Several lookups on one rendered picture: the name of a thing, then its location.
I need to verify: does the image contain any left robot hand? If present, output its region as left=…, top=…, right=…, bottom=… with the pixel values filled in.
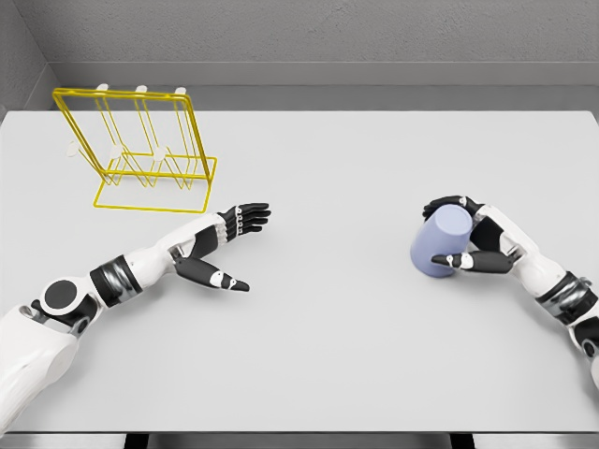
left=154, top=202, right=272, bottom=294

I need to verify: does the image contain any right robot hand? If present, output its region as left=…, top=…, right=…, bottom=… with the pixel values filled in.
left=422, top=195, right=549, bottom=286

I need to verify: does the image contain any lavender blue cup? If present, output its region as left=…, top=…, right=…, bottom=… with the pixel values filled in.
left=409, top=203, right=474, bottom=281

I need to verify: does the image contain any yellow wire cup holder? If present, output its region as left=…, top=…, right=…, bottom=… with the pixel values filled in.
left=51, top=83, right=219, bottom=214

